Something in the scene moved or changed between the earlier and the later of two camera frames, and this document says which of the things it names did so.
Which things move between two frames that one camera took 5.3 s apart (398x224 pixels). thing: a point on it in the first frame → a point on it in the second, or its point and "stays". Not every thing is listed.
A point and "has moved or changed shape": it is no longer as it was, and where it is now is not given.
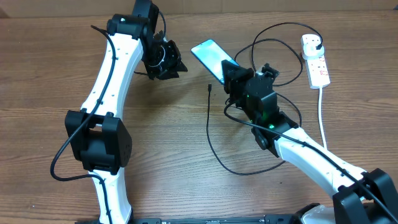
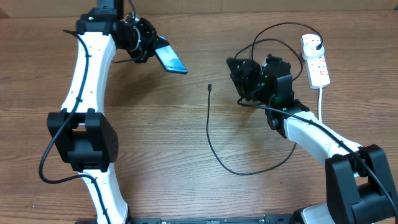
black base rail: [282, 220] stays
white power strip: [318, 72] stays
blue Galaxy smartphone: [212, 55] has moved or changed shape
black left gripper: [173, 63] → [153, 42]
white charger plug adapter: [309, 43] stays
